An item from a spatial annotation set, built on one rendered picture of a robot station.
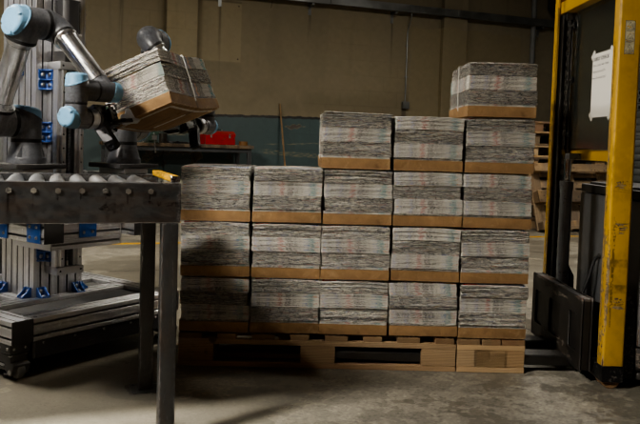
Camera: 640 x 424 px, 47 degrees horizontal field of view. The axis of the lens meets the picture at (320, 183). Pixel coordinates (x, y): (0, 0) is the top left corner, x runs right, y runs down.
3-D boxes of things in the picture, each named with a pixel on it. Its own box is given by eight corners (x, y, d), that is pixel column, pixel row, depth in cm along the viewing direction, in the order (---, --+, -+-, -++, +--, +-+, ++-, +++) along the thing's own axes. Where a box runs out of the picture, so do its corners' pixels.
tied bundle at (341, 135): (317, 166, 336) (318, 116, 335) (380, 168, 338) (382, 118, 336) (320, 169, 299) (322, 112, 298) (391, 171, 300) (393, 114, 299)
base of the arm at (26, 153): (-2, 162, 294) (-2, 137, 293) (31, 162, 306) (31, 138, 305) (19, 164, 285) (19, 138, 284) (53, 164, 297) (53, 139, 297)
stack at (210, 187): (190, 340, 340) (194, 162, 335) (439, 346, 343) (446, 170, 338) (175, 365, 301) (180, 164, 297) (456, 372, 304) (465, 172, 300)
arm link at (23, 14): (15, 143, 289) (57, 17, 271) (-21, 142, 277) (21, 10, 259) (1, 128, 295) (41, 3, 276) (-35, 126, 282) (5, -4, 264)
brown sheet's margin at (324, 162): (317, 165, 336) (317, 155, 336) (379, 167, 337) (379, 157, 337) (320, 167, 298) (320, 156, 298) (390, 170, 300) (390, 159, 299)
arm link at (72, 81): (87, 74, 261) (86, 106, 262) (60, 71, 252) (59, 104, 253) (101, 74, 257) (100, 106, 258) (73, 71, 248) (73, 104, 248)
